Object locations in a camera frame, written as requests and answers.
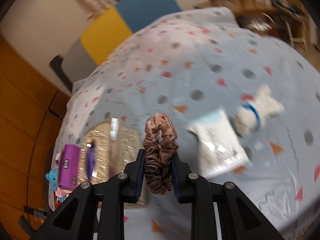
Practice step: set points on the blue pink plush toy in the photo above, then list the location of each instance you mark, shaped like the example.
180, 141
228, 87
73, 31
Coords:
52, 177

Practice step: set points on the white knit glove blue band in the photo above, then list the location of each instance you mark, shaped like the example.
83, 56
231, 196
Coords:
252, 116

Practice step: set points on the wooden desk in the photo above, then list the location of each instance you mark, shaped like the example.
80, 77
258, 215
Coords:
240, 7

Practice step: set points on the brown satin scrunchie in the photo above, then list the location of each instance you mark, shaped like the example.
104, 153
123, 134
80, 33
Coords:
159, 145

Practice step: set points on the ornate silver tissue box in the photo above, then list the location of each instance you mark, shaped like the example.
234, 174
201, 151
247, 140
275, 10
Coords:
115, 145

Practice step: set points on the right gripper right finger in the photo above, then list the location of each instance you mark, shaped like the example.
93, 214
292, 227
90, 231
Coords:
180, 173

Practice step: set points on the purple box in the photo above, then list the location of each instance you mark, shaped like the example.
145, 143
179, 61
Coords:
68, 169

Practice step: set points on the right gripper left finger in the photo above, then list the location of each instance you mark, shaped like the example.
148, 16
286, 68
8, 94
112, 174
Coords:
135, 172

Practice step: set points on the multicolour sofa backrest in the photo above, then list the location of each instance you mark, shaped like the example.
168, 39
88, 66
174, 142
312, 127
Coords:
120, 27

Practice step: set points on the patterned tablecloth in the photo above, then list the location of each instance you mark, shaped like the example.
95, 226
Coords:
188, 64

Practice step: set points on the wet wipes packet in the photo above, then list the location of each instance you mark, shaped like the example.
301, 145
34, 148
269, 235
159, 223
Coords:
219, 149

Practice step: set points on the white folding table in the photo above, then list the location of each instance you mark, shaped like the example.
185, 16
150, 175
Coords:
295, 22

